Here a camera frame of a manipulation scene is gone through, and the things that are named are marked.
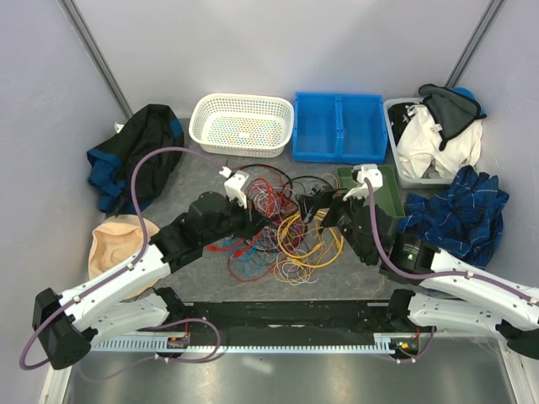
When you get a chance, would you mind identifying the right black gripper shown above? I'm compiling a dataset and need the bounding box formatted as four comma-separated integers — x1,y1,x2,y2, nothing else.
295,184,371,263

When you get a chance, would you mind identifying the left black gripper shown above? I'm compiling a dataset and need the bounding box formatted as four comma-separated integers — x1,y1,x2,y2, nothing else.
201,191,271,246

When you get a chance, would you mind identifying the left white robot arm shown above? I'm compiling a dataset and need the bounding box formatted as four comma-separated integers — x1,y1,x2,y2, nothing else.
32,192,270,369

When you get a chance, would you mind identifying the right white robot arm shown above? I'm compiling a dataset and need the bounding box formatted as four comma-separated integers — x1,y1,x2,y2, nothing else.
296,190,538,359

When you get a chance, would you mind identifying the blue divided plastic bin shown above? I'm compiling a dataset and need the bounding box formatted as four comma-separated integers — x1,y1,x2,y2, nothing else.
291,93,388,164

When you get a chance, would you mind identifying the green plastic tray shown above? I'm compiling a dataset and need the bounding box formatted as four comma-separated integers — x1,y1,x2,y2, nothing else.
337,164,405,220

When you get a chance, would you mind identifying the white perforated plastic basket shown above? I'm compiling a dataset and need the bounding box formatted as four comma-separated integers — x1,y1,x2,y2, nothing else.
189,93,295,158

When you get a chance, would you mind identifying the grey plastic tub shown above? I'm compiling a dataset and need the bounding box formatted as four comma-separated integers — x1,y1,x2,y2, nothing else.
383,98,453,189

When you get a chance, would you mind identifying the white garment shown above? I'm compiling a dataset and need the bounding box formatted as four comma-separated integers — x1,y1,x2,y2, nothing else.
394,104,483,178

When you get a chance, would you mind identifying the beige bucket hat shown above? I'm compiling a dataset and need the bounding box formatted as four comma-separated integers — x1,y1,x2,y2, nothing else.
88,215,143,280

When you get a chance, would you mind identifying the black and blue jacket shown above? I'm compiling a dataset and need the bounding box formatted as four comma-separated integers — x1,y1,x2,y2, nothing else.
87,104,184,215

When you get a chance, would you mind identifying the blue plaid shirt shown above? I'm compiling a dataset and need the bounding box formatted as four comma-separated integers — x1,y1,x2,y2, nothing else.
398,166,510,269

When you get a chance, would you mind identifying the grey black-trimmed cloth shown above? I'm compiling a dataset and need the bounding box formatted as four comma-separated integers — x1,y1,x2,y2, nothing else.
418,83,485,152

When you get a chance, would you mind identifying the blue cap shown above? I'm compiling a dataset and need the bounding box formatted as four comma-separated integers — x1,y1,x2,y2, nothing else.
451,87,487,118

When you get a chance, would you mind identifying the black thick cable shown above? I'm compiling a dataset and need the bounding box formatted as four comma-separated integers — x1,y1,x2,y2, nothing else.
235,163,340,211

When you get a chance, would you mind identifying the thin blue wire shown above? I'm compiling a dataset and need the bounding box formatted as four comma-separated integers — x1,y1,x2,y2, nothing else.
222,239,279,270

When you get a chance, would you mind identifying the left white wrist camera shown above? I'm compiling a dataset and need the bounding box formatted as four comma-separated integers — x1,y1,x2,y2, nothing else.
219,166,249,210

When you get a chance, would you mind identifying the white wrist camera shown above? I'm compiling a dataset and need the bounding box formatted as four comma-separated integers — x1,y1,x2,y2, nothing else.
343,164,383,201
219,166,249,210

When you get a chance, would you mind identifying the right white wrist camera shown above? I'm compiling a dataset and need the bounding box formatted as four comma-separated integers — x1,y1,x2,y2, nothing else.
343,164,383,201

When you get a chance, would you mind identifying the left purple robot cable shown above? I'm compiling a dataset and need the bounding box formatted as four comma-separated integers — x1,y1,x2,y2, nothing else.
19,146,221,382

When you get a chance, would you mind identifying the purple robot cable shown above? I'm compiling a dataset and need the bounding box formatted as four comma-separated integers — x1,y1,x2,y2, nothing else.
19,146,221,382
364,177,539,364

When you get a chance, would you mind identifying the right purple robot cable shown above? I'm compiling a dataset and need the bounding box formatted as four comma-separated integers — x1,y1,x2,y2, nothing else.
364,177,539,364

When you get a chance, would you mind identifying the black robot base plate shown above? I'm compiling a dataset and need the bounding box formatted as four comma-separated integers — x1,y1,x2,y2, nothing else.
162,300,417,341

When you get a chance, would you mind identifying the slotted cable duct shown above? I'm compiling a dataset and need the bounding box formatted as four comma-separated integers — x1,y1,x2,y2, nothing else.
93,327,421,354

